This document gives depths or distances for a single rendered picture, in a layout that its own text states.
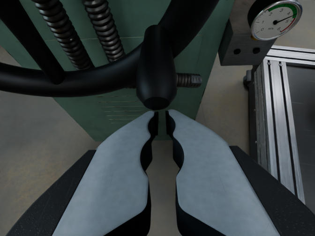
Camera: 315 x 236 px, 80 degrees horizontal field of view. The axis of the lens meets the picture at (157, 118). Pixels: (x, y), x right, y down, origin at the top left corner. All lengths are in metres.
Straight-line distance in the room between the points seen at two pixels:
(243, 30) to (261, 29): 0.04
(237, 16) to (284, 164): 0.49
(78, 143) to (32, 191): 0.27
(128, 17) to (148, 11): 0.04
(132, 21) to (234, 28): 0.17
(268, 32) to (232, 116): 0.69
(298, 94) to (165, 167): 0.61
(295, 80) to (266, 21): 0.64
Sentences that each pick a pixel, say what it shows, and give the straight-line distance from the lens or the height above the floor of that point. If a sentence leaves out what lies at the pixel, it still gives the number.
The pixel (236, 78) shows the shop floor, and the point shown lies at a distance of 1.14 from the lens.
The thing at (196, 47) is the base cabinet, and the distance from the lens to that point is 0.42.
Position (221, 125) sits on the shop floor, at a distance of 0.96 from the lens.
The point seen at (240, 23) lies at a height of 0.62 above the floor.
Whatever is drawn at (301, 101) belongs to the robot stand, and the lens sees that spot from 0.90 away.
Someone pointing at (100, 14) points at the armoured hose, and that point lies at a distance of 0.22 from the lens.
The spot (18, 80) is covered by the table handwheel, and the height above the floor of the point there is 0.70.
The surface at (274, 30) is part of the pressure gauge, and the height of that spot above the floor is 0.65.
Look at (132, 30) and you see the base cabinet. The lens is 0.39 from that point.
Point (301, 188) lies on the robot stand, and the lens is 0.74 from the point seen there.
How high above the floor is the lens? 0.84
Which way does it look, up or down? 64 degrees down
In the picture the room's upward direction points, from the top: 4 degrees counter-clockwise
